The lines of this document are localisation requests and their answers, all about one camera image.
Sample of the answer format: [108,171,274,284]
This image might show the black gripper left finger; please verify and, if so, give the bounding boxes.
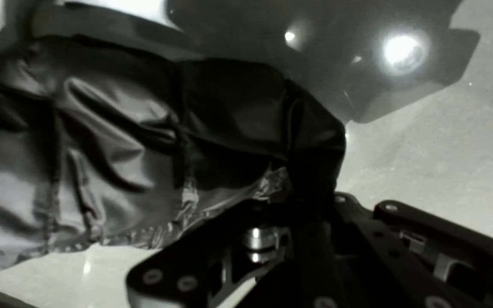
[125,203,346,308]

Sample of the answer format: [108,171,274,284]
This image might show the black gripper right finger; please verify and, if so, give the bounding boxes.
[332,191,493,308]

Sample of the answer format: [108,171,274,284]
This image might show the black puffer jacket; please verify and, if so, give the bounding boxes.
[0,0,349,277]

